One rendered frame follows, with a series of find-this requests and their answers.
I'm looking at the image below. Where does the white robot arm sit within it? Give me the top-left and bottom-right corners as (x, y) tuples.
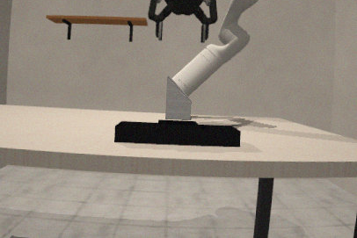
(172, 0), (258, 96)

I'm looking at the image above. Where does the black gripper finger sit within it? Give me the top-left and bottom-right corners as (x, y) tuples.
(148, 0), (180, 40)
(187, 0), (218, 43)

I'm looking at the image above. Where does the black rack of three labelled bins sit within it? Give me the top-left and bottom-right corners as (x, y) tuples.
(114, 119), (241, 147)

